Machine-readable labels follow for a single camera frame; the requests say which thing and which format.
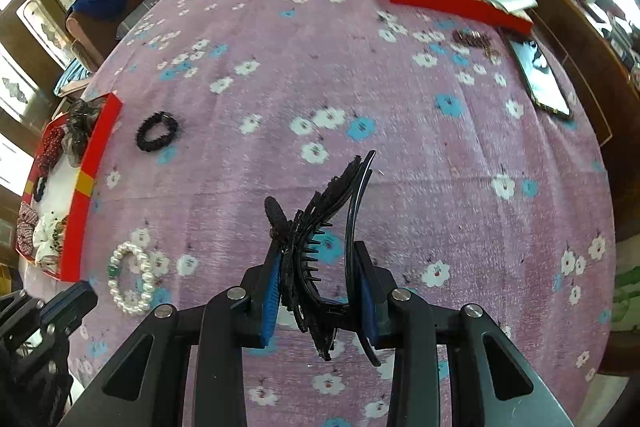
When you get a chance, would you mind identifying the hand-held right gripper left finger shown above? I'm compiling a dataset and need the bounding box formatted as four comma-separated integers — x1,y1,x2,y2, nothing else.
60,251,282,427

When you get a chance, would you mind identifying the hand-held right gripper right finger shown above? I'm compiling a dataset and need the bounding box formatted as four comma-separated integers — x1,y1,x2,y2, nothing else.
354,242,576,427

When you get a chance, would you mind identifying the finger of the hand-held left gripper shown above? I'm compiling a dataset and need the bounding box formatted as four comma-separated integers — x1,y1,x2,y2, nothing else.
39,280,99,335

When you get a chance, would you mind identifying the white cherry print scrunchie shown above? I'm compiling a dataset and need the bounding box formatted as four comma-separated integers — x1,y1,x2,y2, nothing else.
31,211,69,269

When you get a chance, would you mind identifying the red plaid scrunchie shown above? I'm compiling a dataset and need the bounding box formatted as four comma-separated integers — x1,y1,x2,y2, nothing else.
16,201,42,259

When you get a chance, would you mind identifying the black leaf hair claw clip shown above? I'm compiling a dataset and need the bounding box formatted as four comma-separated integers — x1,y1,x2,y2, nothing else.
263,150,383,369

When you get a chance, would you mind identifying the red box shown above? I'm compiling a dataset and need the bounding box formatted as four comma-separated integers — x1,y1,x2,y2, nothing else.
14,92,124,284

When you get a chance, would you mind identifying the red polka dot scrunchie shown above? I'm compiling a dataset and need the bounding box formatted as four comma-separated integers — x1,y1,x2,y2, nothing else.
35,126,69,174

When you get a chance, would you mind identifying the black sheer dotted scrunchie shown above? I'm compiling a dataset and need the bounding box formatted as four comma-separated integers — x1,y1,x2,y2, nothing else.
66,98,104,168

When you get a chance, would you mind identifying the green pipe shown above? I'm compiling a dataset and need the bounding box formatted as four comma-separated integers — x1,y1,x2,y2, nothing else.
611,271,640,334

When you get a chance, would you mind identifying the brown beaded hair clip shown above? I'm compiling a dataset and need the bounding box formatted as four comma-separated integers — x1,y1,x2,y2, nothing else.
451,28,502,58

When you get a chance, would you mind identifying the black smartphone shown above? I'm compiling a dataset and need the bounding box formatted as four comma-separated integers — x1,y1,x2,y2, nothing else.
506,37,574,121

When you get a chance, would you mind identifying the brown wooden headboard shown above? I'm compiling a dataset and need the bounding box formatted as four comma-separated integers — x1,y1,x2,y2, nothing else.
479,0,640,379

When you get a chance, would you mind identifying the white pearl bracelet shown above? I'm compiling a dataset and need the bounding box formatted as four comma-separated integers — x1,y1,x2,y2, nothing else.
106,241,157,316

